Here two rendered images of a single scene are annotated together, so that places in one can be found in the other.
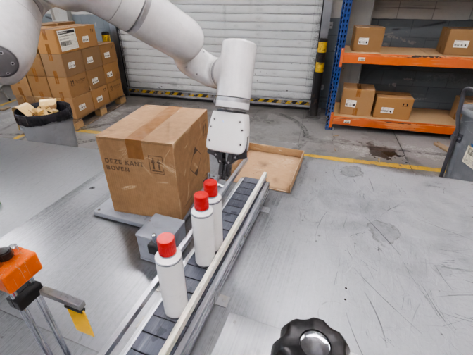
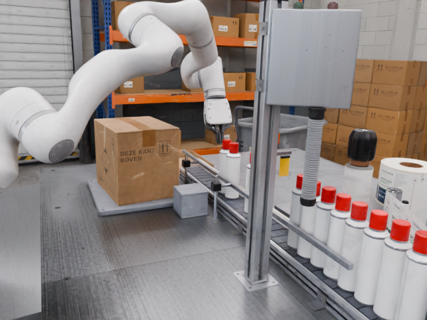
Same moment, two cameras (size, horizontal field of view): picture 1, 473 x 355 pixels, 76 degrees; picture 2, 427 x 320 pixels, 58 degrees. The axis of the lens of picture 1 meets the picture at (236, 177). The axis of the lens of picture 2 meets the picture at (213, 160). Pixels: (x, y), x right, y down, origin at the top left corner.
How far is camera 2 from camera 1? 112 cm
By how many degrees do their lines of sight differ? 43
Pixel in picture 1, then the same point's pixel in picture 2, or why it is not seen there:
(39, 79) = not seen: outside the picture
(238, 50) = (218, 62)
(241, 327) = (286, 206)
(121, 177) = (132, 167)
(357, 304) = not seen: hidden behind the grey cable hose
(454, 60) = (200, 95)
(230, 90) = (219, 84)
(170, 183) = (174, 162)
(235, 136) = (226, 112)
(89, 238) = (124, 225)
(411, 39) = (157, 83)
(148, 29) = (211, 46)
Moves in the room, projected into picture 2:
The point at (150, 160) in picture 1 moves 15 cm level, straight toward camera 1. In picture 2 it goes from (161, 145) to (196, 151)
